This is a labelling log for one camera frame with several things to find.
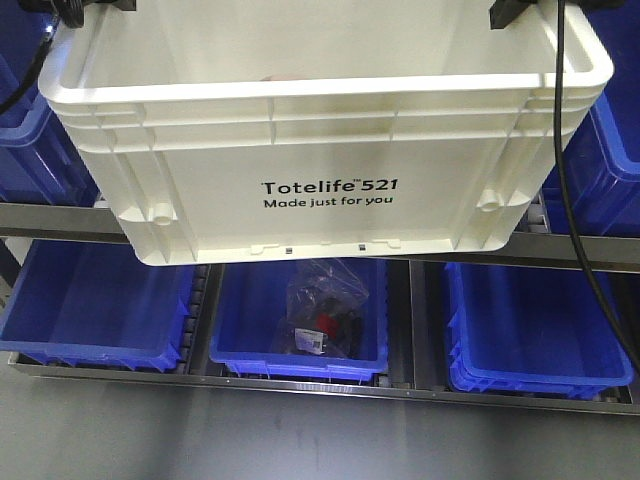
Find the white plastic tote box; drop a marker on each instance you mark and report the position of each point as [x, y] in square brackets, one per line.
[416, 130]

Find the blue bin lower left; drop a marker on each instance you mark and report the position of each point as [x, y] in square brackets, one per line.
[97, 304]

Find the clear bag of parts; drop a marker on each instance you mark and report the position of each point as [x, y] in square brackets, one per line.
[324, 310]

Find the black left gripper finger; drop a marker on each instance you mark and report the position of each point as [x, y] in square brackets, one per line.
[71, 12]

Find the blue plastic bin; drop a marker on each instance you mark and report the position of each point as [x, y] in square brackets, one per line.
[602, 158]
[529, 330]

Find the blue bin lower middle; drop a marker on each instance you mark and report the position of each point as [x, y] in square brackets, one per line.
[252, 301]

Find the blue bin upper left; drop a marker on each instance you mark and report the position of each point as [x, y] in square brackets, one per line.
[39, 163]

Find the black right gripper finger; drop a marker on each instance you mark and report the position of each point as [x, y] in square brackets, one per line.
[503, 12]

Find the grey metal shelf frame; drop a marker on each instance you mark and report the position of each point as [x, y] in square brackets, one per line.
[416, 359]

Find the pink plush ball yellow trim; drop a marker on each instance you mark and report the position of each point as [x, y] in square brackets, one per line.
[282, 77]

